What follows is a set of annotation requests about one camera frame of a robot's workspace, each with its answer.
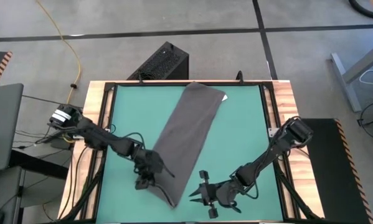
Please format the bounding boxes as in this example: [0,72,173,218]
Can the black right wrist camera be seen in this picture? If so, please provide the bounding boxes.
[219,183,237,205]

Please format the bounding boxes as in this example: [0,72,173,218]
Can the dark grey towel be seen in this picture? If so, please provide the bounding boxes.
[148,81,229,208]

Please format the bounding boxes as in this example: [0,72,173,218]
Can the black desk bar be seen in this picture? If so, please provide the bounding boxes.
[8,149,70,180]

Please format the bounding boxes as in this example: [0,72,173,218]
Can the black metal table frame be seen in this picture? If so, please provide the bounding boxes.
[57,79,326,224]

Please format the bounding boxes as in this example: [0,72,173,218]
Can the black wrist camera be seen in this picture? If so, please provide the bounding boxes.
[219,183,237,205]
[142,151,163,171]

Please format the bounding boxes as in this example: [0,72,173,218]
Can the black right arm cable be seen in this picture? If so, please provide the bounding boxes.
[228,185,259,214]

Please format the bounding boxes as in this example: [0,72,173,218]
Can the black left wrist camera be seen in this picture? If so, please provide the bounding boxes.
[142,151,163,171]

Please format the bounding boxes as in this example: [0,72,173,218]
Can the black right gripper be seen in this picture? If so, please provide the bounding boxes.
[188,169,238,220]

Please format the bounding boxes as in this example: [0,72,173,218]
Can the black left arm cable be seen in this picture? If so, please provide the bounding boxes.
[109,123,147,147]

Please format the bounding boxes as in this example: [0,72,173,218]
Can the yellow floor cable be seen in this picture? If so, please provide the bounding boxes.
[35,0,82,144]

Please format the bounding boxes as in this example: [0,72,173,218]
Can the grey power adapter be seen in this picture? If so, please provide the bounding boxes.
[50,136,73,151]

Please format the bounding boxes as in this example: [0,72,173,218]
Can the black perforated computer tower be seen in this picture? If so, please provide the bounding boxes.
[126,41,190,81]

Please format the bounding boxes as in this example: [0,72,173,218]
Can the grey metal desk leg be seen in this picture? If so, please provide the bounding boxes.
[330,39,373,113]

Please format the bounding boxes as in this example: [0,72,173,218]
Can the black hose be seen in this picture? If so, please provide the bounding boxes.
[347,0,373,20]

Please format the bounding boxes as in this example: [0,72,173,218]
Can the black wire ring stand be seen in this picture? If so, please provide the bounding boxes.
[356,101,373,143]

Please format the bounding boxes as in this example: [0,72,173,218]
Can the grey cabinet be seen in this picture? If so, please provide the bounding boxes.
[0,166,22,224]

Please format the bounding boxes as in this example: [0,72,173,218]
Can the green table mat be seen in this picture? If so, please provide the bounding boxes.
[95,84,285,223]

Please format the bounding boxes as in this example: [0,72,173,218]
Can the grey laptop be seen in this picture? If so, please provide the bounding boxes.
[0,83,24,174]

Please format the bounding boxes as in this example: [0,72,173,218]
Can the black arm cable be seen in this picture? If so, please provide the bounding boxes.
[228,185,259,214]
[109,123,147,147]

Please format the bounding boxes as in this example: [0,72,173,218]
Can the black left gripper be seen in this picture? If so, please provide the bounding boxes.
[133,148,176,191]

